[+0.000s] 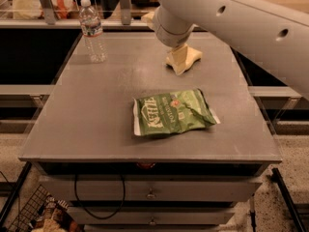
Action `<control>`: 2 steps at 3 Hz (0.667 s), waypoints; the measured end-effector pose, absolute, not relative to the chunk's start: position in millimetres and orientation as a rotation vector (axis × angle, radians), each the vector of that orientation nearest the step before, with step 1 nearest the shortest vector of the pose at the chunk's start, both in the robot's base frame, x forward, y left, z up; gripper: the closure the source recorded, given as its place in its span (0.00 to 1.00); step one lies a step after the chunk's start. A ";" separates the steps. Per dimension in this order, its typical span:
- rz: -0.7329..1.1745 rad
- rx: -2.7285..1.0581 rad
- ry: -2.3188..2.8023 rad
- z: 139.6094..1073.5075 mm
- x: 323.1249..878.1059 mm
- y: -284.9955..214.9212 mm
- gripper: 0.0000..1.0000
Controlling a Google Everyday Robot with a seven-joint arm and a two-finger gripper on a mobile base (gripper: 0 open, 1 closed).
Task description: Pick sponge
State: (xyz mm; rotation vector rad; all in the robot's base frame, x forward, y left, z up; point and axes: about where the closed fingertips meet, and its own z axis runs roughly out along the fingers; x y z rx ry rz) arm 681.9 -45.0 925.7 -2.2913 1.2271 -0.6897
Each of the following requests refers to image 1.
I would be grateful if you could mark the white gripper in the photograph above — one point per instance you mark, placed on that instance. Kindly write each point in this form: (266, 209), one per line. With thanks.
(171, 38)

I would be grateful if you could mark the yellow sponge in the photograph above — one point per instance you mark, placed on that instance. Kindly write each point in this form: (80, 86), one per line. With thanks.
(193, 55)

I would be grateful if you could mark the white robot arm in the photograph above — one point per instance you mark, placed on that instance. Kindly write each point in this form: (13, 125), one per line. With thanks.
(275, 38)

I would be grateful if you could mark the clear plastic water bottle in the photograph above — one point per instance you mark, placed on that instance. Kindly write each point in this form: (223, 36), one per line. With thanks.
(92, 31)

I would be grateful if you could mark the green Kettle chips bag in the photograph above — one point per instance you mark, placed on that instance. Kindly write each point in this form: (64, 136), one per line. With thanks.
(172, 113)

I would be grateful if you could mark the metal railing shelf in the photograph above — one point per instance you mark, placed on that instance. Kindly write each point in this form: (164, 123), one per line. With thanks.
(115, 15)

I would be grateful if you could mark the white orange plastic bag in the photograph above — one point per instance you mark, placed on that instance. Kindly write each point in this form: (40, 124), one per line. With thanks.
(32, 9)

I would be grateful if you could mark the grey drawer cabinet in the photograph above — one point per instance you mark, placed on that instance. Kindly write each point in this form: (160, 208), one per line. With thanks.
(152, 196)

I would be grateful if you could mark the black wire basket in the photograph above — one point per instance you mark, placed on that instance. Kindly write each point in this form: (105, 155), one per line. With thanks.
(42, 213)

